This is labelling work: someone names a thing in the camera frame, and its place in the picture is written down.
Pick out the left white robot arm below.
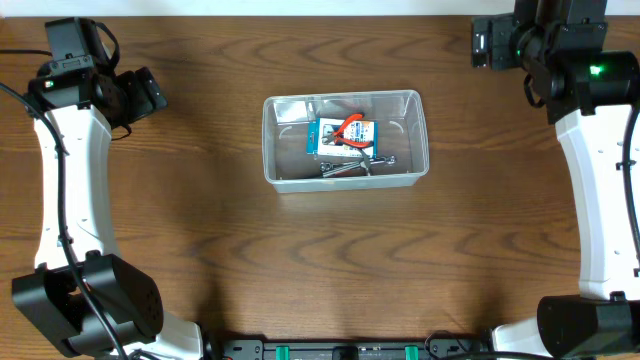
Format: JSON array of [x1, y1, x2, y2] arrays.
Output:
[[11, 67, 206, 359]]

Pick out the clear plastic container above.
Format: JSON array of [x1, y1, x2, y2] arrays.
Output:
[[262, 90, 429, 193]]

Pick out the blue white cardboard box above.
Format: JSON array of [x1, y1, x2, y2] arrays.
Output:
[[306, 118, 379, 158]]

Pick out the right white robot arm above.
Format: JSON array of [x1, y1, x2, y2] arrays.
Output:
[[471, 13, 639, 359]]

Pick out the red handled pliers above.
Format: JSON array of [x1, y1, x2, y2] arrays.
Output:
[[319, 113, 376, 149]]

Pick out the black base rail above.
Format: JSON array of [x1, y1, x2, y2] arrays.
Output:
[[219, 337, 551, 360]]

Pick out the small claw hammer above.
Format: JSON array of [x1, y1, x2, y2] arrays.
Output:
[[320, 149, 372, 178]]

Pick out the silver combination wrench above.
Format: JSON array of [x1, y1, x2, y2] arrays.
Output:
[[318, 155, 397, 174]]

